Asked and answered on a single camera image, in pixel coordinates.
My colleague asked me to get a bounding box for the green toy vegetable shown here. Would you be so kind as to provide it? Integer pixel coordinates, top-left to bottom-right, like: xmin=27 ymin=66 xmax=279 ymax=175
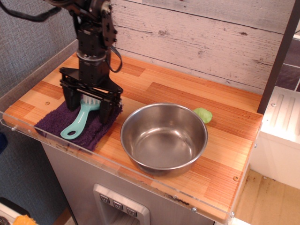
xmin=193 ymin=108 xmax=213 ymax=124

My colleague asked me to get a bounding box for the dark grey right post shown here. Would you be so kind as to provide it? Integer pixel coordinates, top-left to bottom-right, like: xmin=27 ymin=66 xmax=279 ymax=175
xmin=257 ymin=0 xmax=300 ymax=114

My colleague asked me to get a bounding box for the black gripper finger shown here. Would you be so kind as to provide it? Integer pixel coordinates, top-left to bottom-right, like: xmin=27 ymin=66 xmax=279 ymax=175
xmin=99 ymin=101 xmax=115 ymax=124
xmin=62 ymin=86 xmax=81 ymax=111

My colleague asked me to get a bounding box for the stainless steel bowl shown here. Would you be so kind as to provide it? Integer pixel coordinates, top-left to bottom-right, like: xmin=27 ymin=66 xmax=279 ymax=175
xmin=120 ymin=103 xmax=208 ymax=177

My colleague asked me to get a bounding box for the grey toy fridge cabinet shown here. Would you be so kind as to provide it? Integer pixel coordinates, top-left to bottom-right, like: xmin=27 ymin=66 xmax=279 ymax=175
xmin=43 ymin=144 xmax=214 ymax=225

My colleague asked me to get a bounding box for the purple folded towel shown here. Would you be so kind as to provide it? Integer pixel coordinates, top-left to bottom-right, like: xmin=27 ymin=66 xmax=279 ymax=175
xmin=35 ymin=102 xmax=122 ymax=151

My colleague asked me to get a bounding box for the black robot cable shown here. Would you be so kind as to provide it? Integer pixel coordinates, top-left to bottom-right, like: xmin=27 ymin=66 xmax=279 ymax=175
xmin=0 ymin=3 xmax=123 ymax=74

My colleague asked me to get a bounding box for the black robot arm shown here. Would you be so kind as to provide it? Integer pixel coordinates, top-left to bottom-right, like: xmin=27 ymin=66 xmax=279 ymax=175
xmin=48 ymin=0 xmax=123 ymax=124

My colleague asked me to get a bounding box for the silver dispenser panel with buttons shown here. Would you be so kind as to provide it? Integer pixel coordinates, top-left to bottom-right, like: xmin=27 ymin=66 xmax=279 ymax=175
xmin=93 ymin=184 xmax=150 ymax=225

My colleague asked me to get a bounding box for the orange object bottom left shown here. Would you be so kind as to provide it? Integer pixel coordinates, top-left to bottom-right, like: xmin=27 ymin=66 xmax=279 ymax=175
xmin=13 ymin=215 xmax=37 ymax=225

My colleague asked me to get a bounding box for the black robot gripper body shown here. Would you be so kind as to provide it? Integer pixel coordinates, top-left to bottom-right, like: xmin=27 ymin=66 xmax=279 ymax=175
xmin=60 ymin=57 xmax=123 ymax=106

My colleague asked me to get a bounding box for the clear acrylic front guard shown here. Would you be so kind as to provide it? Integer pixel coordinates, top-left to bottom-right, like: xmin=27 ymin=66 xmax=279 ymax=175
xmin=0 ymin=110 xmax=239 ymax=224

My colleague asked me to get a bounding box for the teal brush with white bristles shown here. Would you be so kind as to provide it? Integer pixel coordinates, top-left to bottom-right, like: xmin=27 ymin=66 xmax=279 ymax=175
xmin=60 ymin=95 xmax=100 ymax=140

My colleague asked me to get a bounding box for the white toy sink unit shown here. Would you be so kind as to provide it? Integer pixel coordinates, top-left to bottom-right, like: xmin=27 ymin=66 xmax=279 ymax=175
xmin=250 ymin=87 xmax=300 ymax=188

